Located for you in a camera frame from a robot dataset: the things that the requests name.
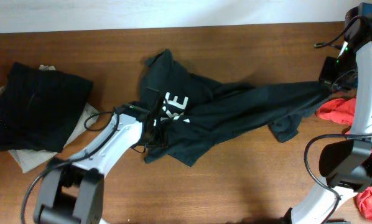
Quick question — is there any dark green Nike t-shirt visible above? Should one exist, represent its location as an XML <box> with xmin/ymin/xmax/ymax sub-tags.
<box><xmin>139</xmin><ymin>49</ymin><xmax>331</xmax><ymax>166</ymax></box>

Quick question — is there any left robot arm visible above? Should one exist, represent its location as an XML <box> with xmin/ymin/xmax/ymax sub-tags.
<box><xmin>33</xmin><ymin>88</ymin><xmax>167</xmax><ymax>224</ymax></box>

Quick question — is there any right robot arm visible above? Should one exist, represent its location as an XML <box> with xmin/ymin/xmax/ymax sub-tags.
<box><xmin>282</xmin><ymin>2</ymin><xmax>372</xmax><ymax>224</ymax></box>

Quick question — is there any folded black garment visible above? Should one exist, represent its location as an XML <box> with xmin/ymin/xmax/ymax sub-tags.
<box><xmin>0</xmin><ymin>62</ymin><xmax>94</xmax><ymax>154</ymax></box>

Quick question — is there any red t-shirt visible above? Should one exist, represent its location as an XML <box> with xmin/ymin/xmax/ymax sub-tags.
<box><xmin>315</xmin><ymin>98</ymin><xmax>372</xmax><ymax>222</ymax></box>

